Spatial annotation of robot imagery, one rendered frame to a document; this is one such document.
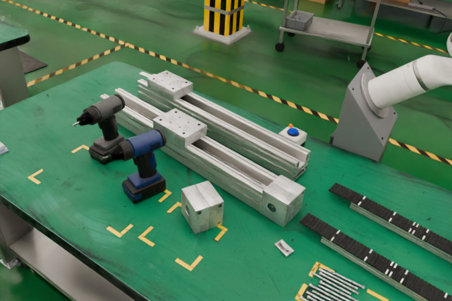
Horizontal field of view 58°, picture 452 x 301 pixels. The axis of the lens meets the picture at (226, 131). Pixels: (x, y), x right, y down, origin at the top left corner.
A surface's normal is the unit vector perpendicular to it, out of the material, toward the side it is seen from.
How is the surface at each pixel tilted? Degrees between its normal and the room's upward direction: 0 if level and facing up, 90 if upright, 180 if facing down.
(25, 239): 0
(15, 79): 90
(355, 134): 90
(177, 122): 0
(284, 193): 0
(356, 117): 90
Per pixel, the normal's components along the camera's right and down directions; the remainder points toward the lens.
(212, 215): 0.48, 0.52
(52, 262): 0.06, -0.82
